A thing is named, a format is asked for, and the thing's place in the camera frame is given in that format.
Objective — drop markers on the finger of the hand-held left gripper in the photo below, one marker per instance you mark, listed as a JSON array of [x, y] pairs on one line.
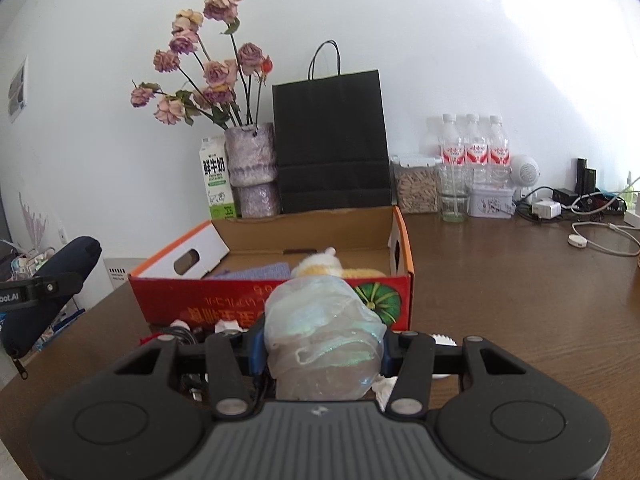
[[52, 287]]

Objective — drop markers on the dried rose bouquet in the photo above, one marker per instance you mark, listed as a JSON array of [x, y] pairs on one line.
[[215, 75]]

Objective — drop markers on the wall poster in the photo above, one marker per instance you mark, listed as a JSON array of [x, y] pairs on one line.
[[16, 90]]

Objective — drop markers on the clear seed container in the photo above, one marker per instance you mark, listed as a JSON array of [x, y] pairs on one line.
[[415, 190]]

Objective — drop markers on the white round speaker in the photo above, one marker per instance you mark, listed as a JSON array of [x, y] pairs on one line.
[[525, 170]]

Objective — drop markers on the white ribbed appliance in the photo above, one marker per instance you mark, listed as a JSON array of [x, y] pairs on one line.
[[120, 272]]

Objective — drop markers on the black power adapter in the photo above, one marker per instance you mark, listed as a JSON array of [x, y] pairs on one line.
[[566, 196]]

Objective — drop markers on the white wall socket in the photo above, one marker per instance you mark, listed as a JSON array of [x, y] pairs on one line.
[[62, 236]]

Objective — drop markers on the blue grey cloth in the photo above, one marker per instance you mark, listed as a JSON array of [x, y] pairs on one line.
[[250, 272]]

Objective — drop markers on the navy zip pouch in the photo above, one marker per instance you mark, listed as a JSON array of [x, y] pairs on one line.
[[70, 257]]

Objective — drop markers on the crumpled white tissue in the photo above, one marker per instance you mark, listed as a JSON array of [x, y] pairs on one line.
[[386, 392]]

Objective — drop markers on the red orange cardboard box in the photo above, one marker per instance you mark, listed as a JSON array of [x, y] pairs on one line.
[[225, 305]]

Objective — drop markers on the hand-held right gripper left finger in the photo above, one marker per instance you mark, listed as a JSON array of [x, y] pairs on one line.
[[257, 355]]

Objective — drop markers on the white yellow plush toy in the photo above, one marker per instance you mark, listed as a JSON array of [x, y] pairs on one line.
[[320, 265]]

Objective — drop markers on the white charger plug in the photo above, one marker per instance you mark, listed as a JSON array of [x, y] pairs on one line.
[[547, 209]]

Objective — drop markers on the white printed tin box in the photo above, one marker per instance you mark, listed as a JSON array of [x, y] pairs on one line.
[[490, 202]]

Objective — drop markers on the clear plastic bag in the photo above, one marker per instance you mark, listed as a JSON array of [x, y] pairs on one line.
[[320, 330]]

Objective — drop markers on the pink dried grass sprig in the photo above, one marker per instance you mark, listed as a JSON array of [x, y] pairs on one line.
[[32, 220]]

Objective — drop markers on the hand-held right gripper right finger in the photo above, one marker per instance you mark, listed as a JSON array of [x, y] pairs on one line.
[[392, 355]]

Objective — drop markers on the white green milk carton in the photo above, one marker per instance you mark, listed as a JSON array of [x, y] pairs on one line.
[[216, 180]]

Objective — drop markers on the black upright device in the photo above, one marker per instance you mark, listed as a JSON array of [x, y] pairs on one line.
[[584, 175]]

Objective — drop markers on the white plastic container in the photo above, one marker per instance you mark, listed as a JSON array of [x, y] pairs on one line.
[[227, 328]]

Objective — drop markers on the clear drinking glass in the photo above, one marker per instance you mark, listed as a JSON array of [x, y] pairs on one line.
[[454, 205]]

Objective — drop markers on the black paper bag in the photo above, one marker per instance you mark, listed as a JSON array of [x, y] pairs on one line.
[[330, 145]]

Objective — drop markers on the small red item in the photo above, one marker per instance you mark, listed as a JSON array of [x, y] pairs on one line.
[[147, 339]]

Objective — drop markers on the purple textured vase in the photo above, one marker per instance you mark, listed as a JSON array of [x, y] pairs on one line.
[[250, 170]]

